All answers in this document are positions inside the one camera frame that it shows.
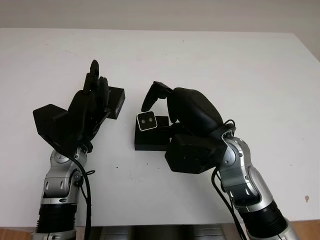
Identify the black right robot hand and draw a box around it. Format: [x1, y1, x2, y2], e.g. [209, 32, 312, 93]
[141, 80, 225, 134]

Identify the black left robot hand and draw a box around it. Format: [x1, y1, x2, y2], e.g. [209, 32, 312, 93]
[66, 59, 112, 153]

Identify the black printed box lid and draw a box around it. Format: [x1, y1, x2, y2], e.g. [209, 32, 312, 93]
[107, 86, 126, 120]

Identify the small silver cube camera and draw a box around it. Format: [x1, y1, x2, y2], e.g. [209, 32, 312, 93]
[136, 112, 158, 132]

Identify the black box base with insert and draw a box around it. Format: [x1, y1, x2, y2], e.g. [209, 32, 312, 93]
[134, 115, 176, 152]

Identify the dark grey robot torso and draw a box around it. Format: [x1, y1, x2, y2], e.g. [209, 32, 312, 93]
[88, 218, 238, 240]

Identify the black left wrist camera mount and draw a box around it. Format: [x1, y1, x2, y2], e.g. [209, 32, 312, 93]
[32, 103, 83, 153]

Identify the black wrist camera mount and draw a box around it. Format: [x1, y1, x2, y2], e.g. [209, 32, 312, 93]
[32, 103, 83, 153]
[164, 133, 228, 174]

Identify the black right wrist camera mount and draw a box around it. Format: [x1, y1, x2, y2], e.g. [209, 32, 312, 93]
[164, 133, 228, 174]

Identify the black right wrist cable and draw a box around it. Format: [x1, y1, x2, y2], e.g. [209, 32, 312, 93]
[211, 119, 251, 240]

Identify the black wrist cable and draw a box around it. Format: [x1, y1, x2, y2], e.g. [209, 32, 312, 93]
[72, 154, 94, 240]
[211, 119, 251, 240]

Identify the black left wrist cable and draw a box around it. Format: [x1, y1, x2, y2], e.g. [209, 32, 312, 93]
[72, 154, 94, 240]

